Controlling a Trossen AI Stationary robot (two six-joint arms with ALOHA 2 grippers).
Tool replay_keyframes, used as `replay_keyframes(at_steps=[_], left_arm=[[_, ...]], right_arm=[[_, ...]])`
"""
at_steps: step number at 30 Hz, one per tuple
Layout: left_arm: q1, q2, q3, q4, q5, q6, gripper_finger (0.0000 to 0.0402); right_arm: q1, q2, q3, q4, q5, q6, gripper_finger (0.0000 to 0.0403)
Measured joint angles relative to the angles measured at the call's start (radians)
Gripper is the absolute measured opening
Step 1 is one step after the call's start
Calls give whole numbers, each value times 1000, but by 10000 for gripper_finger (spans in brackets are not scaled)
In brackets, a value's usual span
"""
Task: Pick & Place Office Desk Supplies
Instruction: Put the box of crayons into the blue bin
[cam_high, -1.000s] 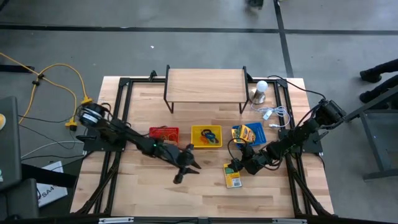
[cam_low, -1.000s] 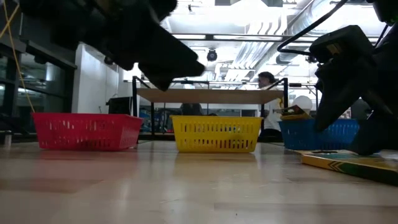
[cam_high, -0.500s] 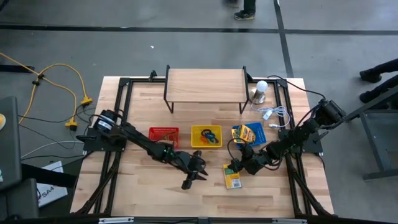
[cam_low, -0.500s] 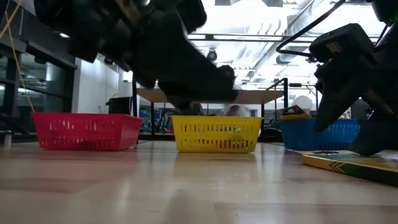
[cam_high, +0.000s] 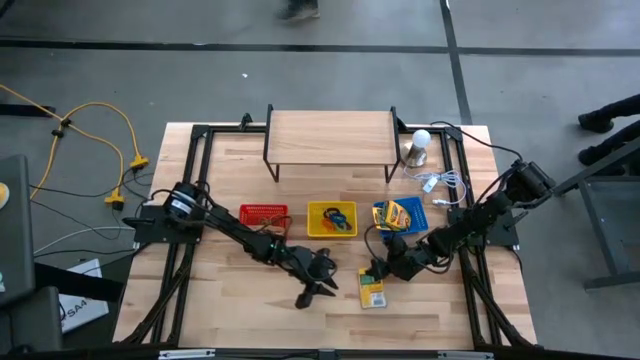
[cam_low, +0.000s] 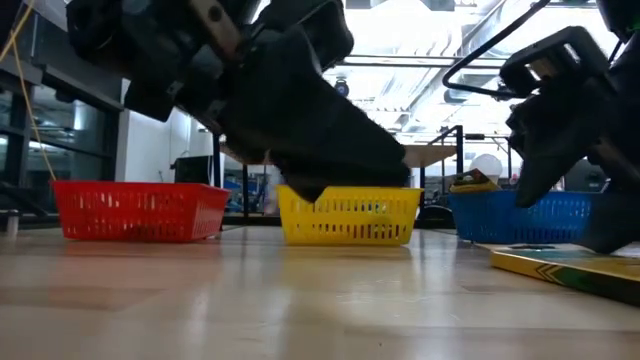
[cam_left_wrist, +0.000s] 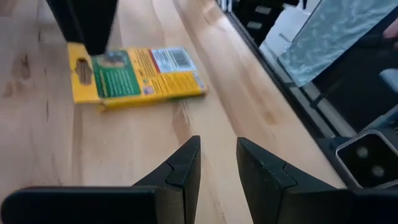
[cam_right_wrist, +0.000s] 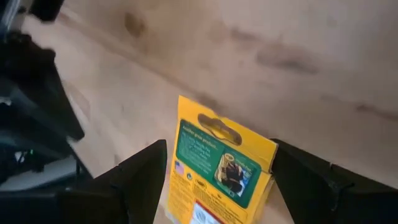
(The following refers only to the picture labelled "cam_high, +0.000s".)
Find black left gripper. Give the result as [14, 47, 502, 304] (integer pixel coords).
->
[282, 245, 340, 310]

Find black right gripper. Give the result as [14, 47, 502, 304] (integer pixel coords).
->
[368, 233, 431, 284]

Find blue coil wristband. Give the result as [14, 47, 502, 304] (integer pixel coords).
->
[327, 212, 353, 231]

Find blue plastic basket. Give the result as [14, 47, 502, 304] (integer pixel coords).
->
[372, 195, 430, 239]

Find yellow plastic basket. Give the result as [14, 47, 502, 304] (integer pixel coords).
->
[306, 200, 359, 239]

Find red plastic basket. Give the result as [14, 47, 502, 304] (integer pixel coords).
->
[238, 203, 290, 237]

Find white light bulb lamp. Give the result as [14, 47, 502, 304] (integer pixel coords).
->
[403, 128, 433, 169]

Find wooden shelf riser black legs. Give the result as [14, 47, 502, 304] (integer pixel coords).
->
[263, 103, 407, 184]

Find dark metal side table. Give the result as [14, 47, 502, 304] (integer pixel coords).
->
[549, 144, 640, 291]

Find person's leg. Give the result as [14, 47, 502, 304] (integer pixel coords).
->
[577, 93, 640, 135]
[578, 121, 640, 167]

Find white printed paper sheet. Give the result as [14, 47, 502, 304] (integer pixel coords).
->
[58, 258, 110, 335]

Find black flat bar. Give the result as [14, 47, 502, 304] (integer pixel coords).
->
[33, 262, 125, 303]

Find person's shoe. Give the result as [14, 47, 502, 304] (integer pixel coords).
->
[277, 0, 322, 23]

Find black box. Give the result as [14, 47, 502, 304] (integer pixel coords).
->
[0, 286, 65, 352]

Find dark grey flat case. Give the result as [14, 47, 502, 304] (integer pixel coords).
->
[0, 154, 36, 307]

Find black floor strip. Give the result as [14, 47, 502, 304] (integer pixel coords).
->
[0, 103, 57, 118]

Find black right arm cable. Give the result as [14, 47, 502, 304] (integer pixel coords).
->
[363, 224, 397, 267]

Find white lamp cable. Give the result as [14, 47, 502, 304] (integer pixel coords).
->
[402, 167, 469, 207]

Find silver metal bracket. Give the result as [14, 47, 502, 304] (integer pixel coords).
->
[158, 349, 216, 360]
[437, 351, 495, 360]

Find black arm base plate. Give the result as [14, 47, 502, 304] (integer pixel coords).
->
[123, 204, 204, 245]
[447, 207, 520, 247]

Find black power cable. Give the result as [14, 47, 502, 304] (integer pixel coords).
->
[429, 120, 525, 164]

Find black metal table frame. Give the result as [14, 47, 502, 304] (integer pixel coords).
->
[121, 112, 537, 350]

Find yellow extension cord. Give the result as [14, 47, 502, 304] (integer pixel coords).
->
[0, 83, 150, 209]

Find white floor cable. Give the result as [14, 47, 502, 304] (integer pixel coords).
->
[33, 225, 137, 254]

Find black floor cable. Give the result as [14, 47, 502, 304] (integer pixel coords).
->
[28, 184, 117, 199]

